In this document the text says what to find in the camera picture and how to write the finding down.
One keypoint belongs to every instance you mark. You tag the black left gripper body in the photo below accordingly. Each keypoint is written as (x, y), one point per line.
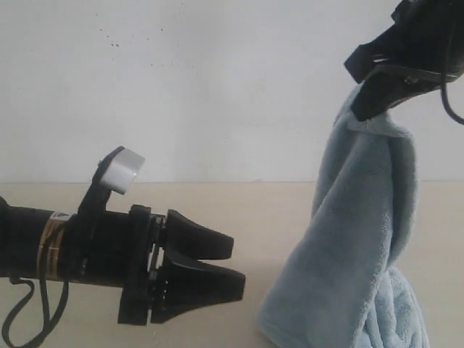
(118, 255)

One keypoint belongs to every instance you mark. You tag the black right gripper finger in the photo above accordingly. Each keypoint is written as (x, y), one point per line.
(390, 85)

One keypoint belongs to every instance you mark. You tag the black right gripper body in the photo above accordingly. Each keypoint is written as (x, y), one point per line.
(424, 42)

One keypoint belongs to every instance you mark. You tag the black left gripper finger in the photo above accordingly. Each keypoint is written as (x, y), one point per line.
(194, 240)
(180, 288)

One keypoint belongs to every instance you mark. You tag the light blue fleece towel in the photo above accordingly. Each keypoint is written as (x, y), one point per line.
(340, 286)

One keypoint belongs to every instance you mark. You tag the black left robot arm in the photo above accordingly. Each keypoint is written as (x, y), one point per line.
(31, 236)

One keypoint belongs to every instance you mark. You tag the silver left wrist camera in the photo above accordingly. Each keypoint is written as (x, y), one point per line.
(114, 173)

